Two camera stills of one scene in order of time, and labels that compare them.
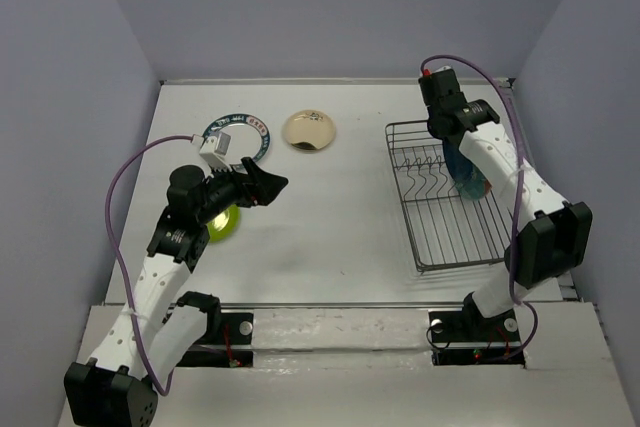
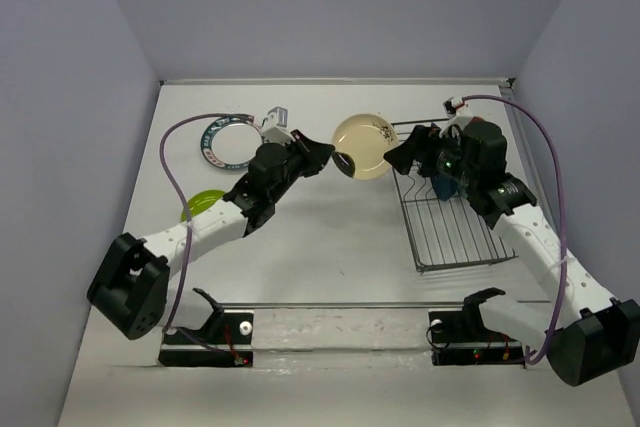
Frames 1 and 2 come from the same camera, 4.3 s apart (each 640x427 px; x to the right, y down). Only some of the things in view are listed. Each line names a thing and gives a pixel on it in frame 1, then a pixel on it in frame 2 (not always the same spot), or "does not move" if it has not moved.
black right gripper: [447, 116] → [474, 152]
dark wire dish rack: [446, 228] does not move
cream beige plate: [309, 130] → [364, 138]
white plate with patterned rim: [249, 137] does not move
